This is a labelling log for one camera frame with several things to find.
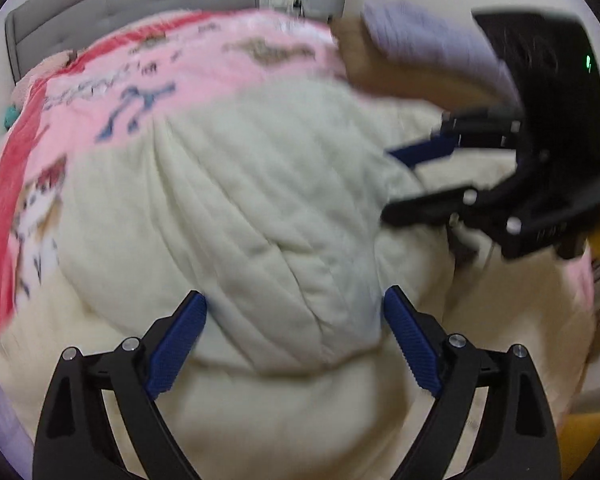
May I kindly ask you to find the cream quilted hooded jacket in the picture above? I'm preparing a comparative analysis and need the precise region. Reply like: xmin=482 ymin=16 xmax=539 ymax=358
xmin=0 ymin=78 xmax=594 ymax=479

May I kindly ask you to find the folded lavender knit sweater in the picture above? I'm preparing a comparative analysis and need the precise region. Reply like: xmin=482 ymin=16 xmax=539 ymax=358
xmin=361 ymin=0 xmax=519 ymax=104

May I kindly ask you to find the folded brown garment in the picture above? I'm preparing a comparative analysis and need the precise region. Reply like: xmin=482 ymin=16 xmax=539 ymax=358
xmin=330 ymin=18 xmax=512 ymax=112

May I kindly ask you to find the teal small toy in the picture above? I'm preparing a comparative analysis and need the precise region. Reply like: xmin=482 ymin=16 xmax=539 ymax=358
xmin=3 ymin=105 xmax=20 ymax=131

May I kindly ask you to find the pink cartoon fleece blanket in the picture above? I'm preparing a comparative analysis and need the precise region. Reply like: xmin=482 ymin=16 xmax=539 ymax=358
xmin=0 ymin=10 xmax=344 ymax=331

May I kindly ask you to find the pink plush pillow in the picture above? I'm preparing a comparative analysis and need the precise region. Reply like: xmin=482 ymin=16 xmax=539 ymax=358
xmin=10 ymin=50 xmax=78 ymax=110

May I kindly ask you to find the grey upholstered headboard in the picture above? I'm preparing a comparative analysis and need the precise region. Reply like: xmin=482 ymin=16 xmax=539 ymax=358
xmin=2 ymin=0 xmax=261 ymax=86

